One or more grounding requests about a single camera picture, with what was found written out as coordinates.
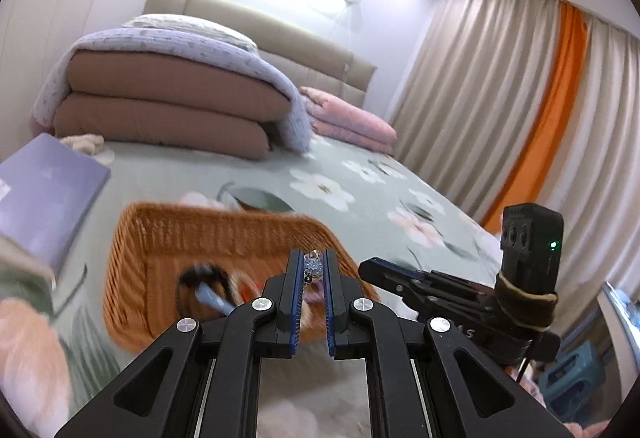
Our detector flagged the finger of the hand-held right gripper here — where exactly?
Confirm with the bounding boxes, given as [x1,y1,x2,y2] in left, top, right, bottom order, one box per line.
[357,257,437,299]

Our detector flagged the folded pink blanket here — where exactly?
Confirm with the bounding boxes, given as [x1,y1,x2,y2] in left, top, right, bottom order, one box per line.
[300,86,397,153]

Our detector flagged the white floral pillow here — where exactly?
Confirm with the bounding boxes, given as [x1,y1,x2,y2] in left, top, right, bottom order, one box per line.
[122,14,258,51]

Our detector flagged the white side table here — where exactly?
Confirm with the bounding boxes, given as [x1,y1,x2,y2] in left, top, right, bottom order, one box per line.
[597,280,640,424]

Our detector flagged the pale blue floral blanket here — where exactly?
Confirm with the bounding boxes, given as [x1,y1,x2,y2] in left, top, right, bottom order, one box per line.
[32,28,313,156]

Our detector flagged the orange curtain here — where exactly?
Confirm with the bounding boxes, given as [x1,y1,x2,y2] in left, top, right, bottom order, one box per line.
[482,0,593,236]

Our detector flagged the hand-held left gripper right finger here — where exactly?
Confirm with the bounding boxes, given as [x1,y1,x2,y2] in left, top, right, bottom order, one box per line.
[322,248,571,438]

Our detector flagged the blue plastic stool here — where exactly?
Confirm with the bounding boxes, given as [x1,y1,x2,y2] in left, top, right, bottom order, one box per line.
[537,343,623,424]

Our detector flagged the beige curtain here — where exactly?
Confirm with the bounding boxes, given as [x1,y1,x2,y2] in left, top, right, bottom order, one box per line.
[390,0,640,349]

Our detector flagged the folded brown quilt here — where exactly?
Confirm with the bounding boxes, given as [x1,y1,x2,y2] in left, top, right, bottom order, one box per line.
[52,50,293,162]

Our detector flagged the light blue hair clip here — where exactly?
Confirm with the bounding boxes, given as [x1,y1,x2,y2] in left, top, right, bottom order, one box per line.
[197,283,236,313]

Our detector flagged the small white plush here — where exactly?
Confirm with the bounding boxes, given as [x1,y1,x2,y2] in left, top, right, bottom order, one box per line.
[60,134,113,165]

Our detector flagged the white open book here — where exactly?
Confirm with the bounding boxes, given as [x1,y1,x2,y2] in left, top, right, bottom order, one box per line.
[0,233,56,291]

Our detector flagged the blue-grey book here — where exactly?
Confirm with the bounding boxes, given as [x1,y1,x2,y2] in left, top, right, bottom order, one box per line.
[0,134,112,271]

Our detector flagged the black strap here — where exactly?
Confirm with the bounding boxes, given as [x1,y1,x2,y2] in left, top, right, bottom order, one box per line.
[176,263,233,319]

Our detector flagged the beige padded headboard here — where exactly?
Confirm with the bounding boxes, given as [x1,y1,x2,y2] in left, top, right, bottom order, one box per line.
[143,0,377,111]

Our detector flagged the white wardrobe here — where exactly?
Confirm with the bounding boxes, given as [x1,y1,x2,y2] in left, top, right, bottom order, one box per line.
[0,0,138,163]

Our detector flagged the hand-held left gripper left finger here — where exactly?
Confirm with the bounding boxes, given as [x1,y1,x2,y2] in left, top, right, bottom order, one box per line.
[52,248,308,438]

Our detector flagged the brown wicker basket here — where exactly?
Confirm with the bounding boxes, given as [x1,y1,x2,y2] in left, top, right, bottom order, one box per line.
[102,202,381,354]

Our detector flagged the green floral bedspread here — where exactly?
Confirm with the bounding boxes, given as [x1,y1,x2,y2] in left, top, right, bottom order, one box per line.
[0,133,506,438]

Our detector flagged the red knotted cord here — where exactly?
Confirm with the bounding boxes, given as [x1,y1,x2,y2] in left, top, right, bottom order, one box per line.
[235,275,263,303]

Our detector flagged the clear crystal bead bracelet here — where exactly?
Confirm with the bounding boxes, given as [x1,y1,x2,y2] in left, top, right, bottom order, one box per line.
[302,249,326,286]

